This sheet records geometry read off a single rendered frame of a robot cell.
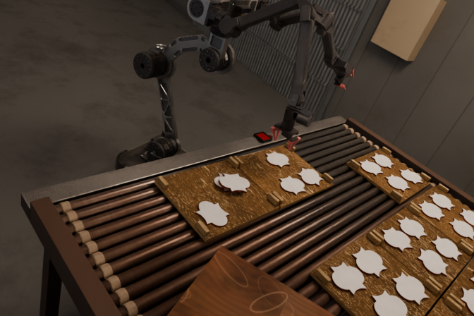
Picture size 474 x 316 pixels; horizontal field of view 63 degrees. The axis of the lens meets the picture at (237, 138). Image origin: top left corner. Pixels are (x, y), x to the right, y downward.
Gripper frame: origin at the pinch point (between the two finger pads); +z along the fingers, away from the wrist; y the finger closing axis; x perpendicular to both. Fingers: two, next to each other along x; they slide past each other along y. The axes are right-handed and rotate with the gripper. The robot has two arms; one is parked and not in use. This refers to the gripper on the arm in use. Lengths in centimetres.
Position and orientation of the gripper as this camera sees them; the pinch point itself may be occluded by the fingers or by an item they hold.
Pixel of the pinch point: (282, 143)
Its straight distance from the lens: 188.1
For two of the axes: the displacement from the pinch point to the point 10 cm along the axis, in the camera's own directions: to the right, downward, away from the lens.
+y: -6.4, -5.1, 5.8
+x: -7.5, 2.6, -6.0
